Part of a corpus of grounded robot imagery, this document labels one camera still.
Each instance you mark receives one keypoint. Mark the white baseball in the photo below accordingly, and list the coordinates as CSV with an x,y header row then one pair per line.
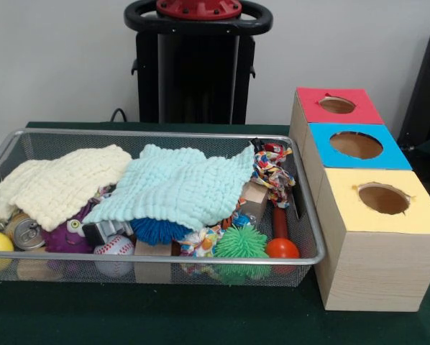
x,y
114,248

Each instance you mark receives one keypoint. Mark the purple monster toy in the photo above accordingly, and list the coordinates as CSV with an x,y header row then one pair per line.
x,y
60,237

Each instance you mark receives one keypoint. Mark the green spiky ball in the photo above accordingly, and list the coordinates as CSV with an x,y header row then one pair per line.
x,y
240,243

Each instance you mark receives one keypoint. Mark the red maraca rattle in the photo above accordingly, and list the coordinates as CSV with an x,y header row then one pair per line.
x,y
282,249

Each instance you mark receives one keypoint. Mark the wooden box with three holes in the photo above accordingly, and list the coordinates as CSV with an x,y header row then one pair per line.
x,y
373,266

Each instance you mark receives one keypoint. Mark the silver drink can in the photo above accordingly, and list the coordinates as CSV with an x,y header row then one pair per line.
x,y
24,231

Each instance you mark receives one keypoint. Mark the blue spiky ball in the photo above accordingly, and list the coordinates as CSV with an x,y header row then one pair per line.
x,y
157,230

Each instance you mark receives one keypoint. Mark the cream knitted cloth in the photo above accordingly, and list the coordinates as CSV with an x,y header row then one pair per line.
x,y
57,183

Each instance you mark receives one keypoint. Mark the black panel stand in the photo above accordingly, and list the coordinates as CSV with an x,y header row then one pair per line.
x,y
427,93

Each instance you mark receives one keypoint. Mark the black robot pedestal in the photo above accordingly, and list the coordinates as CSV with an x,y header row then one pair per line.
x,y
193,79

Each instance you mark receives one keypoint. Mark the dark green tablecloth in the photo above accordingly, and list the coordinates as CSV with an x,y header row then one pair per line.
x,y
200,316

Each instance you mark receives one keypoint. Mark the mint knitted cloth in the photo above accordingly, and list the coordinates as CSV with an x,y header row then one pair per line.
x,y
179,187

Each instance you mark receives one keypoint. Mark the clear shallow mesh bin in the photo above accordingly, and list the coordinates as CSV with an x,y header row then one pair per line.
x,y
200,146

